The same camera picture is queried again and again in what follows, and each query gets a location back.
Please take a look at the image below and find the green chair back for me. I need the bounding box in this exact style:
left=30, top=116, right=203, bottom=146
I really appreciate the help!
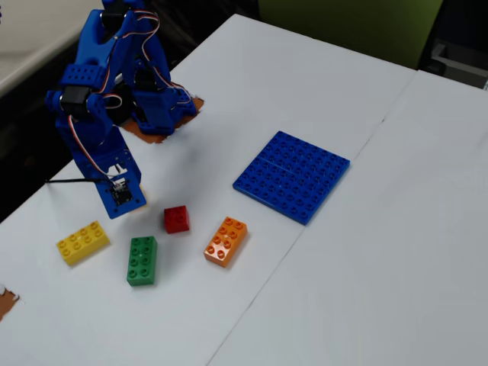
left=258, top=0, right=445, bottom=70

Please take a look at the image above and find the red white servo wire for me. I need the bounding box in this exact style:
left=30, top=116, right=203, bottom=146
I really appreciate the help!
left=67, top=114, right=117, bottom=179

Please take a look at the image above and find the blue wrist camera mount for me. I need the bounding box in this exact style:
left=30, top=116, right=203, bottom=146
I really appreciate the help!
left=95, top=167, right=148, bottom=220

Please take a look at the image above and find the white paper sheet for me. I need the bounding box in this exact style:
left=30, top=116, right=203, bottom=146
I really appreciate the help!
left=207, top=70, right=488, bottom=366
left=0, top=14, right=416, bottom=366

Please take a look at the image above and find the orange 2x4 block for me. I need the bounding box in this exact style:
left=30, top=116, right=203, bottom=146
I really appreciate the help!
left=203, top=216, right=249, bottom=268

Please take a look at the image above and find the yellow 2x4 block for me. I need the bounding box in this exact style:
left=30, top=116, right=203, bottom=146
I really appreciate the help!
left=56, top=220, right=111, bottom=267

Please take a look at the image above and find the black camera cable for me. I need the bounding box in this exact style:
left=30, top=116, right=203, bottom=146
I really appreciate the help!
left=44, top=176, right=115, bottom=188

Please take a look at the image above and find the green 2x4 block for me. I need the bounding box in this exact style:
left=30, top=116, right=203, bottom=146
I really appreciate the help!
left=126, top=235, right=158, bottom=287

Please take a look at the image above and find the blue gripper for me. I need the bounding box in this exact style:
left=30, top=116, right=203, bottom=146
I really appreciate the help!
left=56, top=120, right=143, bottom=185

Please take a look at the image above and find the dark grey background box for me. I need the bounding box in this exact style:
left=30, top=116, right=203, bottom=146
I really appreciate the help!
left=419, top=37, right=488, bottom=92

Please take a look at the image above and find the red 2x2 block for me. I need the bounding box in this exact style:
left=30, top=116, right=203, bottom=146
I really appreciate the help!
left=163, top=204, right=191, bottom=235

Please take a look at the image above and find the white background table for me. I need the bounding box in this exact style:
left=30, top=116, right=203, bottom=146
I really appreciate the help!
left=0, top=0, right=131, bottom=98

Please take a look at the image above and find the blue 8x8 base plate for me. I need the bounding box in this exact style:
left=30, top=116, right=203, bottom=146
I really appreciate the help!
left=232, top=130, right=351, bottom=226

